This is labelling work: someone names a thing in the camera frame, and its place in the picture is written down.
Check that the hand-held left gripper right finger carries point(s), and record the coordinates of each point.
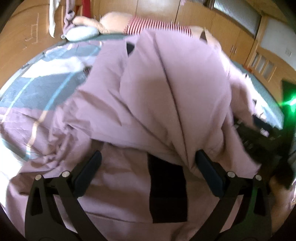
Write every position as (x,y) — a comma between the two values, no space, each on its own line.
(209,172)

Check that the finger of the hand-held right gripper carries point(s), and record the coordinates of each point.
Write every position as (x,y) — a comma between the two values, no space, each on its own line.
(248,141)

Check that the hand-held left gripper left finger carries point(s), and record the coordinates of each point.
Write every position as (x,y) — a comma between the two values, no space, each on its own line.
(86,172)

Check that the large pink garment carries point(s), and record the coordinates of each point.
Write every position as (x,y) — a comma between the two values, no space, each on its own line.
(148,104)

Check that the person's right forearm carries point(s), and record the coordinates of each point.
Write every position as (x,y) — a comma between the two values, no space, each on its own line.
(279,197)

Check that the wooden glazed door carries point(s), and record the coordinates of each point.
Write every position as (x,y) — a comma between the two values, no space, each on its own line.
(263,64)

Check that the window with grey blinds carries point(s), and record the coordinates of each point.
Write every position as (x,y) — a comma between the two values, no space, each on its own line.
(238,14)

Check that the wooden wardrobe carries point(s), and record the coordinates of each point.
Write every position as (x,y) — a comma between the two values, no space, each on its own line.
(196,16)

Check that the light blue cushion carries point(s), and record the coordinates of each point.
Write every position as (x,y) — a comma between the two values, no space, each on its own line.
(81,33)

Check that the purple hanging cloth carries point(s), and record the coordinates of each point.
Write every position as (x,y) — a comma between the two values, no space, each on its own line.
(68,18)

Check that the white hanging cloth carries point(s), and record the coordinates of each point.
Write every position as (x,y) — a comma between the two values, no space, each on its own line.
(53,16)

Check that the red hanging cloth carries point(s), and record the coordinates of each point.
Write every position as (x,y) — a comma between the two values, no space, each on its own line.
(87,7)

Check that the wall light switch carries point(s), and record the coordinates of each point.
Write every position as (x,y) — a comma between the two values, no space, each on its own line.
(288,52)

